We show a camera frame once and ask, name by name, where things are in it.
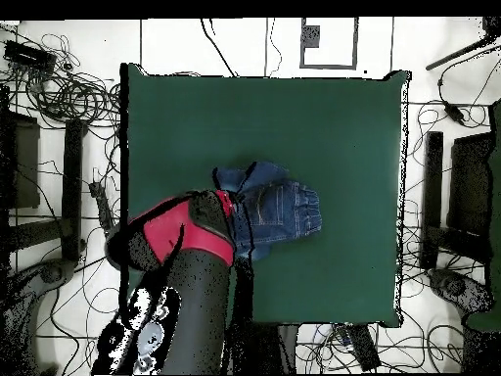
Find black upright bar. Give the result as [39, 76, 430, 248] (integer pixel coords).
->
[61, 117, 88, 262]
[419, 130, 445, 270]

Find small grey square patch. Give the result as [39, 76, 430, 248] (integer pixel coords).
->
[303, 24, 322, 49]

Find black power adapter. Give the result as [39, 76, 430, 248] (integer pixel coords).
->
[442, 102, 467, 126]

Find black wheeled stand base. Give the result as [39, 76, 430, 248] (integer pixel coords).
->
[427, 266, 495, 318]
[0, 258, 77, 375]

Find black power strip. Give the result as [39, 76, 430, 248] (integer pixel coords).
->
[88, 180, 118, 236]

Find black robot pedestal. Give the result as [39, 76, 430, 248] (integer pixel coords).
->
[230, 322, 299, 375]

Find black flat panel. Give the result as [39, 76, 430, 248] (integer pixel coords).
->
[446, 131, 495, 238]
[0, 109, 41, 211]

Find green cloth sheet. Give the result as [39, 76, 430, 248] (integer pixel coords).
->
[465, 99, 501, 333]

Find blue denim jeans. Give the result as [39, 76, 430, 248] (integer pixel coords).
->
[211, 160, 323, 262]

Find black electronics box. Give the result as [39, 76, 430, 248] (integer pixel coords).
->
[3, 39, 59, 73]

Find black rod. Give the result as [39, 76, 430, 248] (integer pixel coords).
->
[425, 32, 501, 72]

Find dark green table cloth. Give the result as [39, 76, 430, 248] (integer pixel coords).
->
[119, 62, 412, 330]

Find tangled black cables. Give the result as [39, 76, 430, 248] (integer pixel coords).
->
[23, 32, 121, 126]

